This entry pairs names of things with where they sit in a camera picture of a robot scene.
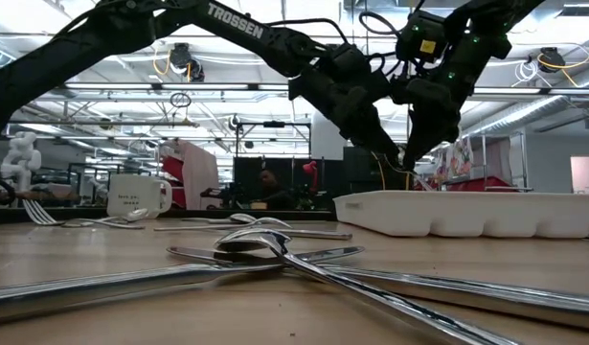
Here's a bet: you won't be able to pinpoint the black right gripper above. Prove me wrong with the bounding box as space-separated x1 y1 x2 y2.
392 76 472 172

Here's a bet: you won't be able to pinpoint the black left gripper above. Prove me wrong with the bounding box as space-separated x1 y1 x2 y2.
293 61 403 167

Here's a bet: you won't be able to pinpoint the silver spoon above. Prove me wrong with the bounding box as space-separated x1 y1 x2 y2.
61 207 150 229
152 212 258 233
245 216 294 231
214 228 523 345
167 245 589 333

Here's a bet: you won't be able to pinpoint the colourful poster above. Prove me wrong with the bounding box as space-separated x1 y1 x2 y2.
444 137 475 181

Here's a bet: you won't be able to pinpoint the red storage bins shelf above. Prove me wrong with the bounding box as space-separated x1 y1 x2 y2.
413 175 514 193

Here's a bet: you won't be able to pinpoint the white cutlery organizer tray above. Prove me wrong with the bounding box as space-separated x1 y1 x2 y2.
331 190 589 240

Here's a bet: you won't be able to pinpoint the silver table knife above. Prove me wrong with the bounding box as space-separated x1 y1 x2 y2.
212 227 353 242
0 245 366 327

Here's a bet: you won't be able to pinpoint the black partition panels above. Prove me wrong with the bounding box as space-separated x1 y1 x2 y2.
234 146 411 211

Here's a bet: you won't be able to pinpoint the long ceiling light strip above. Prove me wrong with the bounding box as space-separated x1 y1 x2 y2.
0 80 589 96

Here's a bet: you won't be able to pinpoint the pink and white board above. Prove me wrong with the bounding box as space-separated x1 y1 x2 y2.
160 138 221 211

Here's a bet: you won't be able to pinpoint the white mug with text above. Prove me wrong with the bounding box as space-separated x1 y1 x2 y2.
105 172 173 219

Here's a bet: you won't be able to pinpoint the silver ventilation duct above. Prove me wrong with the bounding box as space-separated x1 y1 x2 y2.
459 93 589 141

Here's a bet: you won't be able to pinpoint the black metal frame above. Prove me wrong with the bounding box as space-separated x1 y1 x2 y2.
234 121 312 211

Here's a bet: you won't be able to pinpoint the pink wall board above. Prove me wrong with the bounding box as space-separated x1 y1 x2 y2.
570 155 589 196

